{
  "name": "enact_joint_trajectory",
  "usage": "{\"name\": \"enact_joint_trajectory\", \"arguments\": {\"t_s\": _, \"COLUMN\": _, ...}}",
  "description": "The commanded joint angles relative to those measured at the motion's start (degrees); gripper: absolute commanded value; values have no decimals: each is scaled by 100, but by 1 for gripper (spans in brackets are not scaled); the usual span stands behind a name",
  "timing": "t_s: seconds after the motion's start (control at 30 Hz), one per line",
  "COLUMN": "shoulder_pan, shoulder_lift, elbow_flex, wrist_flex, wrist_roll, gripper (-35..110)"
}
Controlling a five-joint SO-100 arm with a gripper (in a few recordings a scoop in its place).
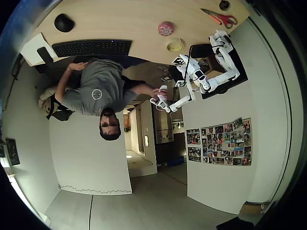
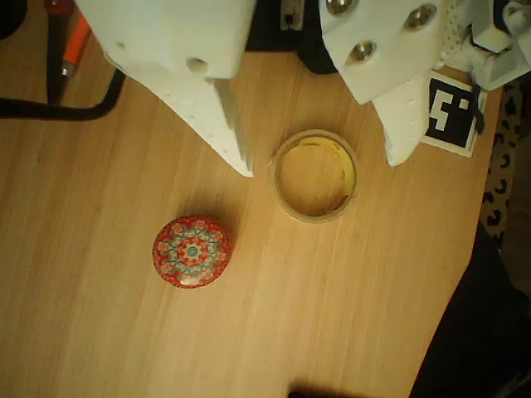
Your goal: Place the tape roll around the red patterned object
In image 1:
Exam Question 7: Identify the white leader arm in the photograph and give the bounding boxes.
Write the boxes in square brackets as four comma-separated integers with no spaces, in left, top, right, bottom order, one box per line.
[167,54,200,113]

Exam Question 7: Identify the beige roll of tape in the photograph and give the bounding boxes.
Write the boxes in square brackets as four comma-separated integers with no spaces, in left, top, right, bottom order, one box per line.
[167,37,185,52]

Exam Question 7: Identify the white leader handle grip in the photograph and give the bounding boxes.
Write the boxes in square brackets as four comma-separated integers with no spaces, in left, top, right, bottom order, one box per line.
[150,85,171,113]

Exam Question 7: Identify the person's right forearm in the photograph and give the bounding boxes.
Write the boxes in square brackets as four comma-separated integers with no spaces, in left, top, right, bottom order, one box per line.
[129,84,154,97]

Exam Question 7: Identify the person's left forearm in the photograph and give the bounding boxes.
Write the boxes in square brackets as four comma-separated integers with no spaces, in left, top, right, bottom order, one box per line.
[54,69,73,103]

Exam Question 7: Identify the person's left hand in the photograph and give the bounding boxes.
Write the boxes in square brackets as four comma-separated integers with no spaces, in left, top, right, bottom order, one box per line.
[67,62,88,72]

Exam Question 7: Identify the black and white marker tag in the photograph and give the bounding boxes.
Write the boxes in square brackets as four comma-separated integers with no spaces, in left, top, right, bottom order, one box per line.
[171,56,186,67]

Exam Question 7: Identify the black base mat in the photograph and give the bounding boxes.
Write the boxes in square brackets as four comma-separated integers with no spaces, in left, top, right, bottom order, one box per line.
[189,44,248,100]

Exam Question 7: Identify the pink patterned ball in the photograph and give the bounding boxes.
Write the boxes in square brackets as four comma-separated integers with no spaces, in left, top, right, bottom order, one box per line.
[158,21,175,37]

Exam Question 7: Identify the small photo sheet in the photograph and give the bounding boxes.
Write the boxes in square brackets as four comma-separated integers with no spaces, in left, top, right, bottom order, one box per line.
[186,128,201,145]
[188,146,202,163]

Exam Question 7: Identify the steel refrigerator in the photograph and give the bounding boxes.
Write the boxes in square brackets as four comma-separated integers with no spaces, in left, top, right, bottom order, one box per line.
[152,105,174,144]

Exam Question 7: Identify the large photo collage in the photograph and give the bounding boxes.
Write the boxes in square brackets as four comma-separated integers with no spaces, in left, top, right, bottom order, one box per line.
[201,117,252,166]

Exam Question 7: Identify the man in grey shirt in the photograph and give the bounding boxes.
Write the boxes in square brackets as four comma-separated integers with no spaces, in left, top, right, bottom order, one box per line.
[54,58,154,142]

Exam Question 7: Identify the blue crate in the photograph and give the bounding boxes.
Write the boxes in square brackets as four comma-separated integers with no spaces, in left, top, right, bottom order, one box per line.
[167,156,187,167]

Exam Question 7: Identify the black keyboard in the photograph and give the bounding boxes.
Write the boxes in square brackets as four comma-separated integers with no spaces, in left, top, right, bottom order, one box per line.
[51,39,132,58]

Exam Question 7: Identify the black computer mouse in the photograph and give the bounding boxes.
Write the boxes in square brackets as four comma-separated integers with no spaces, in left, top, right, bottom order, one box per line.
[54,13,75,32]

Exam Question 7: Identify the cardboard box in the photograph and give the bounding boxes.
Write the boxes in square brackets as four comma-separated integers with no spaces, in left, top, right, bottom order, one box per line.
[240,201,270,215]

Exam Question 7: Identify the white paper sheet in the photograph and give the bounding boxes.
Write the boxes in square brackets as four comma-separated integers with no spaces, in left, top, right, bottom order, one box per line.
[20,33,54,67]

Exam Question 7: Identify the dark framed picture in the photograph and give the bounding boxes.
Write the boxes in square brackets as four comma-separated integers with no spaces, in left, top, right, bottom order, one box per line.
[5,138,21,166]

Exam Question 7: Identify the black camera cable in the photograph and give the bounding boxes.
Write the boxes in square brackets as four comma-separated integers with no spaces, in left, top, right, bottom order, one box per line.
[183,44,195,84]

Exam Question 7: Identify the red handled scissors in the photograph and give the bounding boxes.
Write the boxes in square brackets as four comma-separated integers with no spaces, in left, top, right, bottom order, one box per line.
[201,8,238,29]

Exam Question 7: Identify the beige bag with black strap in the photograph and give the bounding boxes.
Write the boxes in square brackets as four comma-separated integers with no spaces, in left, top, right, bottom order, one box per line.
[38,86,75,122]

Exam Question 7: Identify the string of small lights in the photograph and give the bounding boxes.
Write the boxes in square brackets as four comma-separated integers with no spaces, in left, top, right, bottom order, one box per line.
[58,184,132,194]

